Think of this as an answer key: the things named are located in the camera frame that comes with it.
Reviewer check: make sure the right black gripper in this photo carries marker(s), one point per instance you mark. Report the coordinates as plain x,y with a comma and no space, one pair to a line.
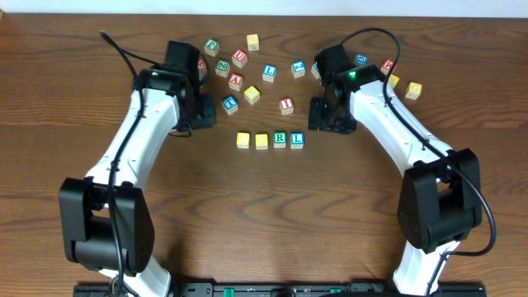
320,115

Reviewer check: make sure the blue l block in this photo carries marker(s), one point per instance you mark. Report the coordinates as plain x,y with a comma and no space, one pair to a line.
296,140
269,73

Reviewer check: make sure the yellow block centre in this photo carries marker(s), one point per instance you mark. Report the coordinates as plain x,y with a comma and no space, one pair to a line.
252,94

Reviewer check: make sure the yellow G block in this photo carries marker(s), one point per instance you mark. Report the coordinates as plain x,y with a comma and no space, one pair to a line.
413,91

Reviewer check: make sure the blue D block right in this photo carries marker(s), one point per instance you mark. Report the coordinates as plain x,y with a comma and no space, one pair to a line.
361,60

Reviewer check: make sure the blue P block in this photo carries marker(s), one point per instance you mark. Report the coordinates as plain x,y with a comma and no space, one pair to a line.
315,72

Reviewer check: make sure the red E block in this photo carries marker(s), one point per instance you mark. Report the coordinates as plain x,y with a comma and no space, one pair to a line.
202,68

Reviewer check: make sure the red I block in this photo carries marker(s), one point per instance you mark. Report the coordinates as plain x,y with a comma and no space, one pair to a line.
286,106

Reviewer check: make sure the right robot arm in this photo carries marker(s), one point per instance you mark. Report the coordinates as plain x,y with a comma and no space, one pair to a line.
439,201

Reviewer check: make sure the yellow C block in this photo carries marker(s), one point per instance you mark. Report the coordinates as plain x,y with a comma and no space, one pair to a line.
243,140

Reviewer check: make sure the green Z block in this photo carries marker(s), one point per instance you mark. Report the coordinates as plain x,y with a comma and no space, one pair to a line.
222,68

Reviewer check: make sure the plain yellow block top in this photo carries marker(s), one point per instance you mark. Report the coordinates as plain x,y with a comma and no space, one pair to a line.
253,43

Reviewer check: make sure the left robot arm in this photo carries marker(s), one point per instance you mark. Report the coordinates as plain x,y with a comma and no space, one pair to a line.
105,219

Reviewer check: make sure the red A block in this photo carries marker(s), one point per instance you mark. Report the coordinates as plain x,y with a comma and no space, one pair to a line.
236,81

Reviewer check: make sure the blue T block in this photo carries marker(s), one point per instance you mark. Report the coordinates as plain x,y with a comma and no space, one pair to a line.
230,104

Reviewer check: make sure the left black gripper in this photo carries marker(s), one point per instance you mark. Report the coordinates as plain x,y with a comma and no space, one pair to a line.
205,112

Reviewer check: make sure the red U block left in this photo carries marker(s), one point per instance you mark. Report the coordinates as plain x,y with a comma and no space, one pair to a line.
240,58

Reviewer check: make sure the yellow O block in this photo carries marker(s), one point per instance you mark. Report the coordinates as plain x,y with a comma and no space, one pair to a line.
261,141

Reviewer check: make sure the green J block top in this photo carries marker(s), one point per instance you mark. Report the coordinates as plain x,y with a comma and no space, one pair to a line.
212,47

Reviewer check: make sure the blue 2 block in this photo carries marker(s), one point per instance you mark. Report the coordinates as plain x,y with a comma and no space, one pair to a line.
298,68

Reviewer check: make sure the red M block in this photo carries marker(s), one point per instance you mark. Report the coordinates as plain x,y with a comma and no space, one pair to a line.
387,66

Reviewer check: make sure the green R block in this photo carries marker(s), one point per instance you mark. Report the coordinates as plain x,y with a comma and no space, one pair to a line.
279,140

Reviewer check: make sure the yellow X block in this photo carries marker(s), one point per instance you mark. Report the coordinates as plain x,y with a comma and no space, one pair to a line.
393,80

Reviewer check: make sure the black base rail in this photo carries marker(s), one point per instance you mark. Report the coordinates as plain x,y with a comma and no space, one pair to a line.
357,288

